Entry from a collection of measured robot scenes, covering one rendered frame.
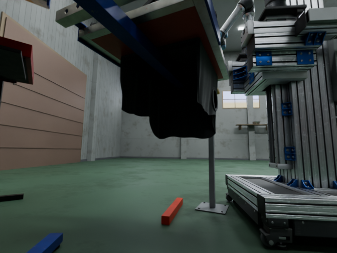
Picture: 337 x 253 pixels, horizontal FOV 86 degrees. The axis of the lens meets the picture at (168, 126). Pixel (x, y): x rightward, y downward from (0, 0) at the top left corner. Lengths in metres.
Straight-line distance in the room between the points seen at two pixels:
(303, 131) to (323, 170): 0.25
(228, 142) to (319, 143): 9.03
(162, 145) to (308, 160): 9.15
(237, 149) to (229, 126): 1.33
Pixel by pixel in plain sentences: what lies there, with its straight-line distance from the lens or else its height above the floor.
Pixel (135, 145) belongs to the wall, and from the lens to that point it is 10.51.
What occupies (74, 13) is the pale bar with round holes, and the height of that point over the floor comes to 0.99.
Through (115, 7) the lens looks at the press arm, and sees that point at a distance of 0.73.
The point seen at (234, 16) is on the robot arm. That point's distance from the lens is 2.09.
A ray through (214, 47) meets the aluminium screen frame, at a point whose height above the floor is 0.95.
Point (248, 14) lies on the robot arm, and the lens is 2.21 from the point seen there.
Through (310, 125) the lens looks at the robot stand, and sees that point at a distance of 1.46.
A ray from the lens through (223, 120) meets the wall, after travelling 10.46.
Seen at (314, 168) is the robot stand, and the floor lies 0.34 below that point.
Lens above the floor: 0.44
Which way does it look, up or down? 8 degrees up
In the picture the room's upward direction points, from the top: 1 degrees clockwise
